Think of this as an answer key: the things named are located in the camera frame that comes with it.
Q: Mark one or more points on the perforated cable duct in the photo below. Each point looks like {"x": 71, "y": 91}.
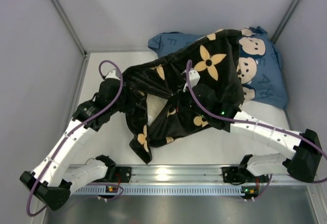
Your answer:
{"x": 177, "y": 190}

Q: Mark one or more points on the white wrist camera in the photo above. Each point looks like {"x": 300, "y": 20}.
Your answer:
{"x": 113, "y": 74}
{"x": 193, "y": 76}

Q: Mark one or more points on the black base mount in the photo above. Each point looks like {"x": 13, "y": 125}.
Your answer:
{"x": 122, "y": 174}
{"x": 232, "y": 176}

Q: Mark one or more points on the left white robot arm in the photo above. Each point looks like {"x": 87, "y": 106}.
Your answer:
{"x": 49, "y": 181}

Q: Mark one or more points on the left aluminium frame post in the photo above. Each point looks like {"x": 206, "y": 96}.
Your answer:
{"x": 68, "y": 25}

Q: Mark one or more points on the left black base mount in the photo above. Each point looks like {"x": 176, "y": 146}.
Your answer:
{"x": 122, "y": 174}

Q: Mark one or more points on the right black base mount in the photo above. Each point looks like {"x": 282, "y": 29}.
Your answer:
{"x": 232, "y": 176}

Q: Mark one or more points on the white pillow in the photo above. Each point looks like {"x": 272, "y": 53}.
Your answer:
{"x": 156, "y": 107}

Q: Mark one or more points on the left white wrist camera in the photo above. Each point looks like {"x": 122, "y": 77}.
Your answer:
{"x": 113, "y": 74}

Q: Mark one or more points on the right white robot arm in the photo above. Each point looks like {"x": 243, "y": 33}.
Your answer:
{"x": 297, "y": 154}

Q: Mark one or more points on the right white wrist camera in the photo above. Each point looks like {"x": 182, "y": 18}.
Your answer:
{"x": 193, "y": 76}

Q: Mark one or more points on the blue cartoon print pillow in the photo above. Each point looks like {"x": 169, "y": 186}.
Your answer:
{"x": 260, "y": 68}

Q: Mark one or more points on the black floral plush pillowcase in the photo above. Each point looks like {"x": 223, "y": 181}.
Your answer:
{"x": 215, "y": 57}

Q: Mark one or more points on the aluminium frame post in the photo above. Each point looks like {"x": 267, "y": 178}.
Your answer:
{"x": 68, "y": 25}
{"x": 285, "y": 19}

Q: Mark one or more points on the right aluminium frame post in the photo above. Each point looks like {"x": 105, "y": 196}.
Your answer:
{"x": 285, "y": 19}

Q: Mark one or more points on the aluminium mounting rail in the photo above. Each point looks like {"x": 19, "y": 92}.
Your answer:
{"x": 180, "y": 174}

